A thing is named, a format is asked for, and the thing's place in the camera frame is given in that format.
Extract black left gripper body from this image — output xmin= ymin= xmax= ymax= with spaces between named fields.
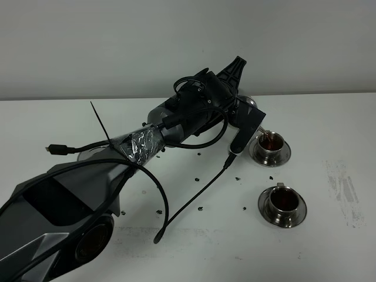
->
xmin=205 ymin=96 xmax=267 ymax=155

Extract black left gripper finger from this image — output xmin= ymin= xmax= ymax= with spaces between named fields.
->
xmin=216 ymin=56 xmax=247 ymax=96

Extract stainless steel teapot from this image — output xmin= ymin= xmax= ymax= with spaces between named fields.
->
xmin=238 ymin=95 xmax=271 ymax=142

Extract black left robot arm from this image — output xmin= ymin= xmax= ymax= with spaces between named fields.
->
xmin=1 ymin=57 xmax=265 ymax=281

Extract far stainless steel teacup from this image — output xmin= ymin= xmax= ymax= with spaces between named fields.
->
xmin=257 ymin=131 xmax=285 ymax=155

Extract stainless steel teacup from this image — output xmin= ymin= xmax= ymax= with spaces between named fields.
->
xmin=257 ymin=131 xmax=285 ymax=155
xmin=269 ymin=183 xmax=299 ymax=212

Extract far stainless steel saucer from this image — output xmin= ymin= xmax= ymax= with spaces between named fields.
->
xmin=249 ymin=135 xmax=291 ymax=167

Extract stainless steel saucer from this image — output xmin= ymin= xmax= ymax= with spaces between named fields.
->
xmin=258 ymin=186 xmax=307 ymax=229
xmin=249 ymin=135 xmax=291 ymax=167

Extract near stainless steel saucer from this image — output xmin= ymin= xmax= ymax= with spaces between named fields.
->
xmin=258 ymin=186 xmax=307 ymax=229

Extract near stainless steel teacup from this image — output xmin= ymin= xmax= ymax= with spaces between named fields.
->
xmin=269 ymin=183 xmax=299 ymax=212

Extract steel teapot saucer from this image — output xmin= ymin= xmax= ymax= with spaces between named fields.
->
xmin=77 ymin=146 xmax=106 ymax=161

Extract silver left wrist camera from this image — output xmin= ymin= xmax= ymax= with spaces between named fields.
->
xmin=229 ymin=127 xmax=259 ymax=155

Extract black cable tie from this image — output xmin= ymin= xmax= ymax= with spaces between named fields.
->
xmin=90 ymin=102 xmax=137 ymax=178

